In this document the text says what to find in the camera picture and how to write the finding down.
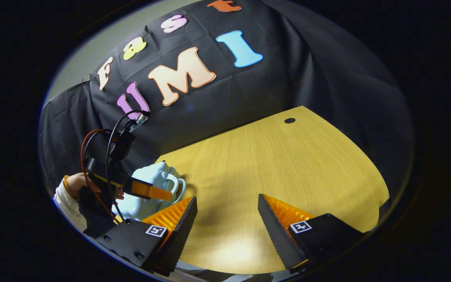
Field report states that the red cable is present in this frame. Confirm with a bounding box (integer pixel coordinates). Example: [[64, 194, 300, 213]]
[[81, 129, 117, 224]]

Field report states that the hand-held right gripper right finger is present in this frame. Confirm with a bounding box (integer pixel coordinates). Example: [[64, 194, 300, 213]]
[[258, 193, 365, 274]]

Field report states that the light blue suitcase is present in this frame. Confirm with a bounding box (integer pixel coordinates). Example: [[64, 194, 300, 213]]
[[112, 161, 187, 222]]

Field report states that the black backdrop cloth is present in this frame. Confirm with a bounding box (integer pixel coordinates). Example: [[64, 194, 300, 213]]
[[39, 0, 414, 220]]

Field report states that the black cable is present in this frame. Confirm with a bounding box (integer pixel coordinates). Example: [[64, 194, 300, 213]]
[[106, 111, 150, 222]]

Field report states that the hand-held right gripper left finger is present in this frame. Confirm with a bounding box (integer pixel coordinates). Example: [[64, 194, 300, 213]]
[[94, 196, 198, 277]]

